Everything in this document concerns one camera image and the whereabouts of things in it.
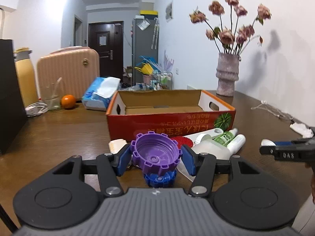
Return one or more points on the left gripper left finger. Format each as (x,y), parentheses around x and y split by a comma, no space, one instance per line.
(109,167)

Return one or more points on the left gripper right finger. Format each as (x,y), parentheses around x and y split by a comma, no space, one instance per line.
(202,167)

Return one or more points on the small beige perfume bottle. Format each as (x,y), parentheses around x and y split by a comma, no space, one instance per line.
(116,145)

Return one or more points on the translucent plastic container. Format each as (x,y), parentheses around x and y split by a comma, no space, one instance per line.
(209,146)

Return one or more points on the red lint brush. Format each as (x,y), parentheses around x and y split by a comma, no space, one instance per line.
(194,139)

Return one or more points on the blue gear-shaped lid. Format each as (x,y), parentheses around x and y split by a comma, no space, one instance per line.
(165,181)

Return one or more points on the purple gear-shaped lid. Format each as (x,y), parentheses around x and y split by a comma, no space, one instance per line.
(155,153)

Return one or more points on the crumpled white tissue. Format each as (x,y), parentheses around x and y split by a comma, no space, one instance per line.
(302,129)

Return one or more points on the green labelled tube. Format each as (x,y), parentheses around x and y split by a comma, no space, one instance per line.
(225,138)

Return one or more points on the red cardboard box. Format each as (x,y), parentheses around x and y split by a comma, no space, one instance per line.
(175,113)

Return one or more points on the blue tissue pack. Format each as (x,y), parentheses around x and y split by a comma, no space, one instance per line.
(99,93)

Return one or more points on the orange fruit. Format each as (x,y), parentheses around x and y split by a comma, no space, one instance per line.
(68,101)

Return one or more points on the clear glass cup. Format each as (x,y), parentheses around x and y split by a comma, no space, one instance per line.
(50,95)

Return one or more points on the pink textured vase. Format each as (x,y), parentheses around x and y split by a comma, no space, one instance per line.
(227,74)

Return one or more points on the cluttered storage rack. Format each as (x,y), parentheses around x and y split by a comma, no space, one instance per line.
(149,74)

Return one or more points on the pink ribbed suitcase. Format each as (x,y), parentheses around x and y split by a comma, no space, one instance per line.
(78,67)

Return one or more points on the black paper bag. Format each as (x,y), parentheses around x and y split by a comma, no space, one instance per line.
(13,115)

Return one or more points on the dried pink flowers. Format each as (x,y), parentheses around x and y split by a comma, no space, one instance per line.
(233,38)

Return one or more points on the dark brown door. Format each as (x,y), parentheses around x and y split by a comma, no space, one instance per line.
(106,38)

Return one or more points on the grey refrigerator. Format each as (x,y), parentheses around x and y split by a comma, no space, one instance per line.
(143,44)

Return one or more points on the yellow thermos jug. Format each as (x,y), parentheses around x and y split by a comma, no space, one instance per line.
(26,76)

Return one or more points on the yellow box on refrigerator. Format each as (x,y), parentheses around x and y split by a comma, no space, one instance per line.
(148,12)

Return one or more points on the wall picture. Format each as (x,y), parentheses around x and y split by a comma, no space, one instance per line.
(169,12)

